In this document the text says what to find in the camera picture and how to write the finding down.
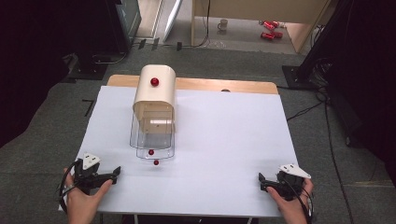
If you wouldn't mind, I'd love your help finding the person's right hand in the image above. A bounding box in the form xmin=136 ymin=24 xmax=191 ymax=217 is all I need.
xmin=266 ymin=178 xmax=315 ymax=222

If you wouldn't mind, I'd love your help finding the person's left hand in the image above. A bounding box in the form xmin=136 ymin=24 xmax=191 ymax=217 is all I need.
xmin=63 ymin=167 xmax=114 ymax=220

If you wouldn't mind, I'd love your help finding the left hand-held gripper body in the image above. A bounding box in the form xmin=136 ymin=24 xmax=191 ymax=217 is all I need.
xmin=74 ymin=152 xmax=102 ymax=196

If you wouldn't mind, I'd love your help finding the black stand with flat base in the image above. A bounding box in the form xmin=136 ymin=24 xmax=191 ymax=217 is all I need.
xmin=65 ymin=50 xmax=109 ymax=81

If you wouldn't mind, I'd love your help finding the black hanging cable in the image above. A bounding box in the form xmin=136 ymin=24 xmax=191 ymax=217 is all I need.
xmin=181 ymin=0 xmax=211 ymax=49

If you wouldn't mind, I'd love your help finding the white table cover sheet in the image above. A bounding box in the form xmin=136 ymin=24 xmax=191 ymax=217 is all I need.
xmin=58 ymin=85 xmax=300 ymax=218

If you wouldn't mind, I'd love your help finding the short black floor cable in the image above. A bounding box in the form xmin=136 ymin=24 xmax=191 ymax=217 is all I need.
xmin=286 ymin=101 xmax=325 ymax=122

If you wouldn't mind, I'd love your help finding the cream drawer cabinet red knob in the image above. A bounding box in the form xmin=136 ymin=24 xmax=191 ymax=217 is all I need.
xmin=132 ymin=63 xmax=177 ymax=134

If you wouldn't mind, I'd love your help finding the white leaning board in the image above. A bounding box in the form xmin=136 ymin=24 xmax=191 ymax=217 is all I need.
xmin=163 ymin=0 xmax=185 ymax=43

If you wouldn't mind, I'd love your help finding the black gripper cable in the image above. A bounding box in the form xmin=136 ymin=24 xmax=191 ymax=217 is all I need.
xmin=57 ymin=159 xmax=82 ymax=214
xmin=287 ymin=177 xmax=315 ymax=224

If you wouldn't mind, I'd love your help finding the clear drawer with red knob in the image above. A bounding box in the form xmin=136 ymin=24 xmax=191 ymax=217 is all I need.
xmin=135 ymin=122 xmax=177 ymax=166
xmin=129 ymin=110 xmax=174 ymax=156

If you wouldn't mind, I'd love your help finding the black stand with square base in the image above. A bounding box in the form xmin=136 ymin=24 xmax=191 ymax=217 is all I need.
xmin=281 ymin=0 xmax=354 ymax=91

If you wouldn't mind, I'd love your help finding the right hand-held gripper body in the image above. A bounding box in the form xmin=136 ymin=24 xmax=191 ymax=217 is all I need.
xmin=276 ymin=163 xmax=312 ymax=202

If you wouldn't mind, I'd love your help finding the long black floor cable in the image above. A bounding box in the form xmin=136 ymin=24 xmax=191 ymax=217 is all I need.
xmin=316 ymin=90 xmax=356 ymax=224

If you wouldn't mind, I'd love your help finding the dark curtain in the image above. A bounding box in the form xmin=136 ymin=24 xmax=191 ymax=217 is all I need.
xmin=323 ymin=0 xmax=396 ymax=188
xmin=0 ymin=0 xmax=108 ymax=148

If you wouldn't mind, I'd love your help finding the dark cabinet with glass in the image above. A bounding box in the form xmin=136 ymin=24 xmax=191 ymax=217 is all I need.
xmin=104 ymin=0 xmax=143 ymax=54

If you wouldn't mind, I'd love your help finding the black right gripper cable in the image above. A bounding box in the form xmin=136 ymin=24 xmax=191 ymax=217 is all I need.
xmin=287 ymin=177 xmax=315 ymax=224

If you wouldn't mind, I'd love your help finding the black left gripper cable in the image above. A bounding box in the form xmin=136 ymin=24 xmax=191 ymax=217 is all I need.
xmin=57 ymin=159 xmax=82 ymax=214

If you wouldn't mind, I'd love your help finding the light wooden furniture frame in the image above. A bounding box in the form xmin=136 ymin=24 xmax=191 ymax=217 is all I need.
xmin=191 ymin=0 xmax=332 ymax=54

